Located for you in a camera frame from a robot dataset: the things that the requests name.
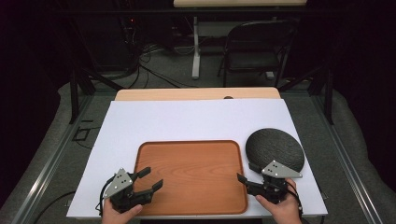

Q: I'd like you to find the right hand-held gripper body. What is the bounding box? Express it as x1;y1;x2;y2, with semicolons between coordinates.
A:
257;160;304;205

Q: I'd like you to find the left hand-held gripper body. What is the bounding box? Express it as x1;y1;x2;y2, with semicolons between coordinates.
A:
102;167;148;215

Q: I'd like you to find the brown wooden tray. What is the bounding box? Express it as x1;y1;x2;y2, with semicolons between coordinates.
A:
133;139;249;217

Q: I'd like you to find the person's left hand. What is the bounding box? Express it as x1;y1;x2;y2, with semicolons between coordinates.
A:
101;198;144;224

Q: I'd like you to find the person's right hand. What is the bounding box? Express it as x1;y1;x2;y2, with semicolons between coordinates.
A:
255;177;304;224

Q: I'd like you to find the white board sheet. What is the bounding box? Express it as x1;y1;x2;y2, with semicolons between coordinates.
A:
65;98;329;219

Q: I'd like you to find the light wooden table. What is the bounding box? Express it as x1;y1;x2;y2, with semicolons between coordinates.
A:
114;87;282;102

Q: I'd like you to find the black folding chair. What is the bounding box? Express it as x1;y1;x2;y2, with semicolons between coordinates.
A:
217;20;297;89

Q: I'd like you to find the white desk leg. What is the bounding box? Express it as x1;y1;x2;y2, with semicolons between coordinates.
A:
191;16;202;80

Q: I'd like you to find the beige desk top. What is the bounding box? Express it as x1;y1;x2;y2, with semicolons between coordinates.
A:
173;0;308;8

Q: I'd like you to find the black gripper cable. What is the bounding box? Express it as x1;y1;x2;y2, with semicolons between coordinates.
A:
285;179;304;219
98;175;117;217

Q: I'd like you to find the black rectangular floor bracket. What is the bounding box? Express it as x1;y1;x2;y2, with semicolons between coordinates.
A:
71;119;103;150

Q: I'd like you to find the grey metal floor rail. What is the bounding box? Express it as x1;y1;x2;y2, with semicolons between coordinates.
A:
310;92;385;224
11;92;95;224

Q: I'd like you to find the black floor cable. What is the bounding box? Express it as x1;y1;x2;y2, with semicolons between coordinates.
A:
32;190;77;224

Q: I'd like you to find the black metal frame post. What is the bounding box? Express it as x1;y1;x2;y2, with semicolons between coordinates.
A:
322;65;334;126

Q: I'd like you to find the bundle of black floor cables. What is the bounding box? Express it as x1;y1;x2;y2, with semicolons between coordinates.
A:
102;43;200;91

